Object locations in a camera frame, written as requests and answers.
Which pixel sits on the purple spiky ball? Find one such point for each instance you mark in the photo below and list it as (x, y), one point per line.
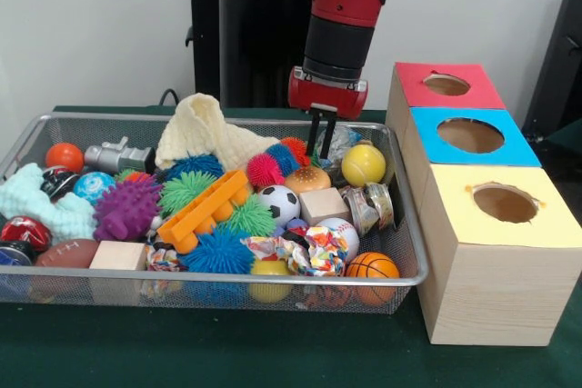
(125, 208)

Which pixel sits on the yellow green ball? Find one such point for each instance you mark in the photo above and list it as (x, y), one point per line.
(363, 165)

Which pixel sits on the red orange ball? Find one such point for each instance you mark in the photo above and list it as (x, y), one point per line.
(63, 156)

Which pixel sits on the crushed clear plastic bottle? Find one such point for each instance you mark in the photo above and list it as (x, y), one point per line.
(346, 140)

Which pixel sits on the wooden box three holes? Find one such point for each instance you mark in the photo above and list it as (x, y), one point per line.
(491, 279)

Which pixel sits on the green spiky ball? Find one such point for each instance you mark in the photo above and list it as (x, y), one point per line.
(247, 217)
(185, 190)

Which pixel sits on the small black white soccer ball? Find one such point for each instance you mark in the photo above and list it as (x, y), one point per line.
(277, 204)

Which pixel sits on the dark green table cloth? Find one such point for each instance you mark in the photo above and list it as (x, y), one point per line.
(273, 352)

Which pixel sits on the small orange basketball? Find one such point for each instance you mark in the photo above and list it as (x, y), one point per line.
(371, 265)

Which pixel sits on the orange toy brick round studs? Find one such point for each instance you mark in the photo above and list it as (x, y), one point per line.
(202, 211)

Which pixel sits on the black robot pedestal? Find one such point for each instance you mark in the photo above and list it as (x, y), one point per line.
(245, 52)

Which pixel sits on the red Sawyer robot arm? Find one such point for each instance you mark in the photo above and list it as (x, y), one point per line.
(341, 6)

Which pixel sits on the cream knitted cloth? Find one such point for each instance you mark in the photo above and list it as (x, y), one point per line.
(209, 129)

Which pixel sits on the blue spiky ball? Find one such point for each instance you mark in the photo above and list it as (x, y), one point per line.
(218, 250)

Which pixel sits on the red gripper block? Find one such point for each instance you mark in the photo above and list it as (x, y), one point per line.
(327, 95)

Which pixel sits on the clear shallow mesh bin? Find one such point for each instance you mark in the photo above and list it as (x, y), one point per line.
(118, 297)

